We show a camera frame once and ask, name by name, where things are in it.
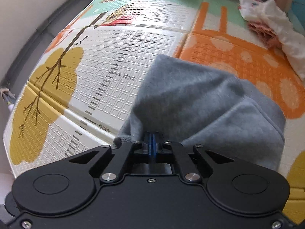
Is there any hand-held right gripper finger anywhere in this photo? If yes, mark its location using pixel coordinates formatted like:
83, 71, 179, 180
69, 132, 153, 184
153, 134, 235, 184

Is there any grey sweatshirt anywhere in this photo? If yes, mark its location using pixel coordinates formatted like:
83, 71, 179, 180
112, 54, 286, 171

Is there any printed foam play mat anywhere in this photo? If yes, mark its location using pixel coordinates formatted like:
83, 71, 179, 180
3, 0, 305, 218

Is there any grey rod with pink tip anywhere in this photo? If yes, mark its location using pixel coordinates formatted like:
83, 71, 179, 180
1, 88, 16, 106

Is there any pink ruffled garment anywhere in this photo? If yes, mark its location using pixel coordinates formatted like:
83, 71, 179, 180
247, 20, 282, 50

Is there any grey fabric playpen fence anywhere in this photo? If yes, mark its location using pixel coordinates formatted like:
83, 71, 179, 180
0, 0, 134, 89

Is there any white floral baby garment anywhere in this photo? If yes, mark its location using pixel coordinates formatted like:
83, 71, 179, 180
253, 0, 305, 82

